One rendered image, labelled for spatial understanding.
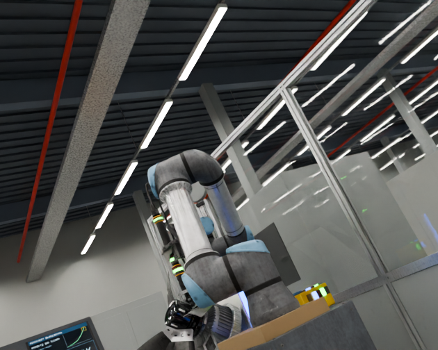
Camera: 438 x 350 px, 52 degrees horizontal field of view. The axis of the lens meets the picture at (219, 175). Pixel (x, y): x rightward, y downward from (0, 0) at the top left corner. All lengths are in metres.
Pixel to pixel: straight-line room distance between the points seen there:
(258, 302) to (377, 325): 1.07
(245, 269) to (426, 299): 1.01
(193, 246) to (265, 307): 0.28
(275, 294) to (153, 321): 6.61
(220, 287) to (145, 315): 6.54
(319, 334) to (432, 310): 0.95
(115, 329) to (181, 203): 6.28
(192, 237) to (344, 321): 0.49
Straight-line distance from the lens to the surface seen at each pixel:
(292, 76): 2.32
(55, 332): 1.37
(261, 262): 1.30
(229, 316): 2.09
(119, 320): 7.71
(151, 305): 7.90
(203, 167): 1.53
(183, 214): 1.43
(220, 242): 1.77
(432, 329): 2.14
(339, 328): 1.28
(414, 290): 2.12
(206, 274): 1.31
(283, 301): 1.29
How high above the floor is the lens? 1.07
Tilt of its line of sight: 17 degrees up
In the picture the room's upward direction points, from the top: 24 degrees counter-clockwise
